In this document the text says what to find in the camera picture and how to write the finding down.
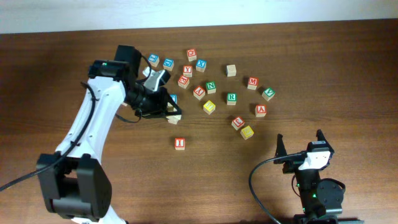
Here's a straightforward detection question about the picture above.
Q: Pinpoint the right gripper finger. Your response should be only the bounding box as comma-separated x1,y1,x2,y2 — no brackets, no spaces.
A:
275,134,287,157
316,129,329,146

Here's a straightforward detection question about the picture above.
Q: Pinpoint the red I block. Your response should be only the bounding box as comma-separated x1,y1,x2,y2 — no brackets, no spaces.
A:
175,138,185,151

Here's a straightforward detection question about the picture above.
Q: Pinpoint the yellow C block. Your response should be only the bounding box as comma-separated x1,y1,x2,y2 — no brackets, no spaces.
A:
167,103,176,112

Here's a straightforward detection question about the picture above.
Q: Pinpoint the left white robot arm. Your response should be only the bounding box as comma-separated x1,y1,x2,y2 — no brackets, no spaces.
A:
36,60,182,223

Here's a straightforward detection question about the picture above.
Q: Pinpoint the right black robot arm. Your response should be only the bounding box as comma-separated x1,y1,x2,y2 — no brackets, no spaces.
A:
274,130,346,223

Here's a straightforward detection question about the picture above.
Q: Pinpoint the blue T block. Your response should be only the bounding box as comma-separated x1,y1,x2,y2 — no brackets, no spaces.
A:
171,95,177,103

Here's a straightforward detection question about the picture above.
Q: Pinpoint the red U block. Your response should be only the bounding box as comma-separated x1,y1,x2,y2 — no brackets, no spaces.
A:
166,115,182,124

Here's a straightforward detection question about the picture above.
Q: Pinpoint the red E block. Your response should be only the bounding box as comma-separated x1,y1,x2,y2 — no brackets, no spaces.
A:
177,75,190,89

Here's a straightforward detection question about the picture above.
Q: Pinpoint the red Y block lower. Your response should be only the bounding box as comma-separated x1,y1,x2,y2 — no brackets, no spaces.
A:
193,86,206,100

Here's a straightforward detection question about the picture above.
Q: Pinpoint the red y block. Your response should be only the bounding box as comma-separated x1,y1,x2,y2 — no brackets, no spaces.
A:
183,65,193,77
193,86,206,100

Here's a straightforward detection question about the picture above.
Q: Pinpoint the red Y block upper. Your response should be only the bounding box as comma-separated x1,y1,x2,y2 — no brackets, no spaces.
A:
183,65,193,77

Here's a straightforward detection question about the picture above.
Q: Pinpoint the blue D block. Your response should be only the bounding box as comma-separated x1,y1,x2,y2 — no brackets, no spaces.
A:
163,58,175,71

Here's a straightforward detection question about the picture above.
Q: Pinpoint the yellow block right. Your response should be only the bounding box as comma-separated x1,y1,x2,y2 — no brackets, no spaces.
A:
240,126,254,140

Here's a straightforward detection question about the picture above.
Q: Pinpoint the yellow block centre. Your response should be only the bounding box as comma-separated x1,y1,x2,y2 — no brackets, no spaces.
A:
203,100,216,114

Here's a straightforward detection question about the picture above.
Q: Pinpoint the green N block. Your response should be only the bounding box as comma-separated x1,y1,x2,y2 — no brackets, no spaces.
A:
206,82,216,95

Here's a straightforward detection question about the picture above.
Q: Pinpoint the red A block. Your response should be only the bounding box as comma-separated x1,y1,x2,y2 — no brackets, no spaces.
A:
255,105,267,117

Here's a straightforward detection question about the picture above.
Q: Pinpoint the blue X block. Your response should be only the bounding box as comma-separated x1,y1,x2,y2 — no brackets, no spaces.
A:
196,59,207,72

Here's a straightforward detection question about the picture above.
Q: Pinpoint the red C block top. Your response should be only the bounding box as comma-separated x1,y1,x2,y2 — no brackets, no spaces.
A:
187,49,197,62

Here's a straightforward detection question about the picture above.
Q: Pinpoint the red 3 block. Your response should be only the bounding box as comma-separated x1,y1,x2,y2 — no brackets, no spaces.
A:
231,116,245,130

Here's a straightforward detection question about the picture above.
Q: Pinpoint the green V block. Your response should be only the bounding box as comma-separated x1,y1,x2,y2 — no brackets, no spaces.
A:
262,88,275,101

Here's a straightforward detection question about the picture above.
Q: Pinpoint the green R block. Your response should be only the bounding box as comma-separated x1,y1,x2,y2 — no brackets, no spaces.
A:
226,93,237,106

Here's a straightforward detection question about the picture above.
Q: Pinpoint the plain wooden block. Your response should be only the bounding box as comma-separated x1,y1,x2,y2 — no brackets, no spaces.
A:
226,65,236,77

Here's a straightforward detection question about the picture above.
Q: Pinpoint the red M block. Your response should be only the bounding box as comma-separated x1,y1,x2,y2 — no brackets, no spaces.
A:
248,77,259,90

